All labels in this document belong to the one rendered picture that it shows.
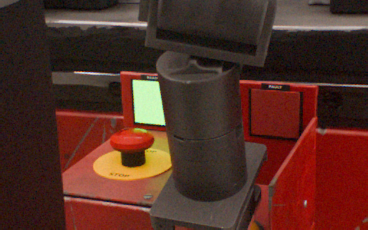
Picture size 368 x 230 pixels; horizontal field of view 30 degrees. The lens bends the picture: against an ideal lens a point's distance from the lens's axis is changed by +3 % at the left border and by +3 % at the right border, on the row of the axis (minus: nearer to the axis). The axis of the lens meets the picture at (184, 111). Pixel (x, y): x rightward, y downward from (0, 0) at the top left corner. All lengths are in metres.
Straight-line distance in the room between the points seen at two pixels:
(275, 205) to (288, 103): 0.15
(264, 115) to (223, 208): 0.17
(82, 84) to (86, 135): 0.06
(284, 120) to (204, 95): 0.20
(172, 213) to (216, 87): 0.11
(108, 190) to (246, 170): 0.12
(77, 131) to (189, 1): 0.42
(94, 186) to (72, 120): 0.25
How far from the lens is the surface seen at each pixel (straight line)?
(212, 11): 0.42
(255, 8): 0.42
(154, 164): 0.61
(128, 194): 0.56
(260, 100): 0.64
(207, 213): 0.50
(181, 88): 0.45
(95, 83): 0.79
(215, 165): 0.49
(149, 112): 0.69
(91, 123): 0.81
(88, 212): 0.57
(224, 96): 0.46
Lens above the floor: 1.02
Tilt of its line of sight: 19 degrees down
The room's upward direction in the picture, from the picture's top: 2 degrees counter-clockwise
